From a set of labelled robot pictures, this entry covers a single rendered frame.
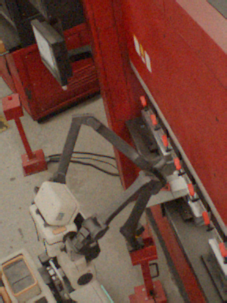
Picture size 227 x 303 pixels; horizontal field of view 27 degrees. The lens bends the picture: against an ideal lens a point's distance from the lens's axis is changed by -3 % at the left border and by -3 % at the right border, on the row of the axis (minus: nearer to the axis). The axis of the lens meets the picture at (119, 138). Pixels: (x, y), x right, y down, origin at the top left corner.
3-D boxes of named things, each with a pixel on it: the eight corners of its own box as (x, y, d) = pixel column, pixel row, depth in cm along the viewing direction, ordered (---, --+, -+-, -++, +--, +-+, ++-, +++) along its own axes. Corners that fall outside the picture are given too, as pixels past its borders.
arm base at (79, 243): (65, 237, 235) (76, 253, 227) (74, 226, 234) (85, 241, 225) (77, 241, 241) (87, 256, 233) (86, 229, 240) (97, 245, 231)
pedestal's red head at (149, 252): (124, 241, 295) (120, 224, 283) (149, 234, 296) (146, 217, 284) (132, 266, 280) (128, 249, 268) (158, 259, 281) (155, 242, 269)
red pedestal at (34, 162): (21, 163, 464) (-5, 96, 410) (45, 156, 467) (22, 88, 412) (24, 177, 449) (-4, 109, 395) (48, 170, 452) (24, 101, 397)
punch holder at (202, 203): (195, 202, 245) (195, 181, 234) (210, 197, 246) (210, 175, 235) (206, 222, 234) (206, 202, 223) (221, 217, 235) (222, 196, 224)
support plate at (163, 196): (135, 187, 283) (135, 186, 283) (177, 173, 286) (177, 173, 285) (145, 208, 270) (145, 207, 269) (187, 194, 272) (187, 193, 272)
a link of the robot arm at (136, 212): (143, 172, 243) (157, 185, 238) (150, 170, 247) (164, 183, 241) (115, 231, 264) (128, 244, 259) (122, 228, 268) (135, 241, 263)
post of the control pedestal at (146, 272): (145, 290, 325) (135, 248, 290) (153, 289, 325) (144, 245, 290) (147, 297, 321) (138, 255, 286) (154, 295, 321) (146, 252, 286)
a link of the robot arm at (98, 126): (83, 118, 260) (84, 124, 249) (91, 110, 259) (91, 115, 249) (142, 166, 271) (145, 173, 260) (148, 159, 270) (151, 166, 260)
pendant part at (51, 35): (41, 61, 361) (30, 20, 337) (55, 55, 364) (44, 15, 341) (62, 87, 329) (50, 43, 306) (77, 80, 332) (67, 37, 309)
